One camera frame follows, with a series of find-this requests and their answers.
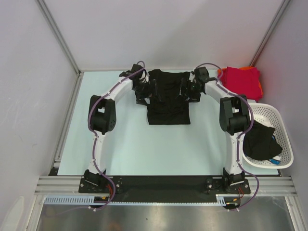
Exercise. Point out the white plastic laundry basket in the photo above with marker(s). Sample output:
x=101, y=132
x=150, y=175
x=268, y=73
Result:
x=269, y=116

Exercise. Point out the left aluminium corner post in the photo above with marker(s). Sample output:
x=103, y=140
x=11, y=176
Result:
x=57, y=33

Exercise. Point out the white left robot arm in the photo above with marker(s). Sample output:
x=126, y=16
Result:
x=101, y=121

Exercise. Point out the blue white garment in basket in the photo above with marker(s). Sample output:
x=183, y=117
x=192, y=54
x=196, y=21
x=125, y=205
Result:
x=275, y=160

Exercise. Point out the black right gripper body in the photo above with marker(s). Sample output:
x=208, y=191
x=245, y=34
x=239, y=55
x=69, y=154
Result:
x=192, y=91

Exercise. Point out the aluminium corner post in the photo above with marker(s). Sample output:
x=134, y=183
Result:
x=57, y=33
x=282, y=9

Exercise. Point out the white slotted cable duct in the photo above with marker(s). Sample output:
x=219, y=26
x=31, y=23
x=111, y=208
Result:
x=75, y=200

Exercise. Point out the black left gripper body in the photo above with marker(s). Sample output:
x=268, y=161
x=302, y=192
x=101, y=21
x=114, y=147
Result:
x=142, y=91

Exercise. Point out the black t shirt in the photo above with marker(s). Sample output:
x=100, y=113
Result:
x=259, y=143
x=168, y=107

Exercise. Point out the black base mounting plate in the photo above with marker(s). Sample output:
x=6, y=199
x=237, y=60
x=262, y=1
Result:
x=162, y=189

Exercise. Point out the black t shirt in basket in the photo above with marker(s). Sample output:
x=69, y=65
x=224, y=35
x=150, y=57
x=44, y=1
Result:
x=259, y=143

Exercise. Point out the right aluminium corner post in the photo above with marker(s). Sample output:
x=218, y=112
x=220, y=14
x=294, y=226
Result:
x=282, y=9

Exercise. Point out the folded red t shirt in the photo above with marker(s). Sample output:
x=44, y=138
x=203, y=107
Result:
x=243, y=81

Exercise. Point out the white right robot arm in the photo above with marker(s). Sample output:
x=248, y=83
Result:
x=235, y=119

